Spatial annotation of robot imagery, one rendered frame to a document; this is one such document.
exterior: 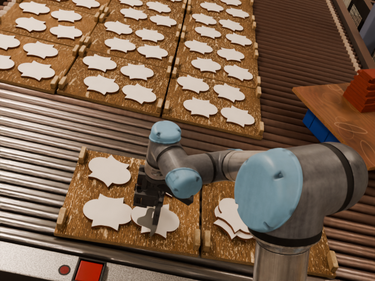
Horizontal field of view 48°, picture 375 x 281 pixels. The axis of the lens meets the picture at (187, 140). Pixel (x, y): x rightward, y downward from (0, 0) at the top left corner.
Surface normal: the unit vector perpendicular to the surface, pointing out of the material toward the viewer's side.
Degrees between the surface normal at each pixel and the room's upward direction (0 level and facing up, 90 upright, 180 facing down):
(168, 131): 1
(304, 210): 70
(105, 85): 0
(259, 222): 81
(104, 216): 0
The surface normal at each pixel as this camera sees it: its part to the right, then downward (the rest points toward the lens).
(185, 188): 0.41, 0.66
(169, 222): 0.29, -0.71
